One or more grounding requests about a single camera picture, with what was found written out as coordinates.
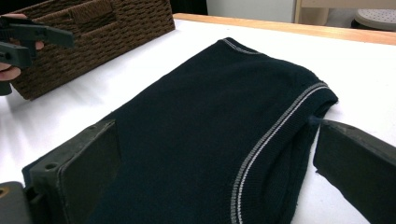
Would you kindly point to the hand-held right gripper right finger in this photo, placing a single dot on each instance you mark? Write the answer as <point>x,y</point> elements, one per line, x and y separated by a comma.
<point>358,168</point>

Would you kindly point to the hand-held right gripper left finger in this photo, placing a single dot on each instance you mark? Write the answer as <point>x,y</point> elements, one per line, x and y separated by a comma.
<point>74,174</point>

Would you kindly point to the dark navy knitted sweater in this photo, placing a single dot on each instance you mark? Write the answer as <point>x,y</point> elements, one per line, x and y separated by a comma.
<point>199,124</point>

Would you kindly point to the brown woven basket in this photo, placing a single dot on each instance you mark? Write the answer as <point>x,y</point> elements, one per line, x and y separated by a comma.
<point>102,40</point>

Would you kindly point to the round grey stool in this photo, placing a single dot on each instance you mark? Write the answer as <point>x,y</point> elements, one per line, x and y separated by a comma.
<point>378,18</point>

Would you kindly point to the light wooden furniture frame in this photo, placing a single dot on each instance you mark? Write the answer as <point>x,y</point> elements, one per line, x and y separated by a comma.
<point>314,11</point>

